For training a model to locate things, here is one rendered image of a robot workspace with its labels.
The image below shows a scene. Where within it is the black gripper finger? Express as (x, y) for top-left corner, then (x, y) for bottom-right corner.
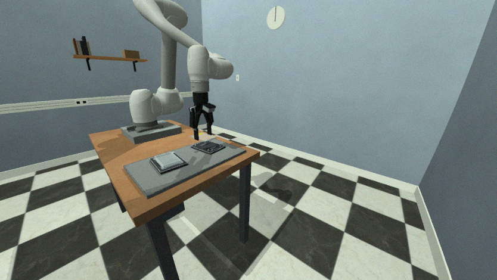
(189, 106), (203, 140)
(203, 111), (214, 135)

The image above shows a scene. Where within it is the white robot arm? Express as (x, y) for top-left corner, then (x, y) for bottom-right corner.
(126, 0), (234, 133)

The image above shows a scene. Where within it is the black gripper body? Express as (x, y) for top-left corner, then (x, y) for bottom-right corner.
(192, 92), (209, 113)

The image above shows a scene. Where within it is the dark grey rectangular frame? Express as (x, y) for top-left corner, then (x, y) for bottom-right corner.
(191, 141), (226, 155)

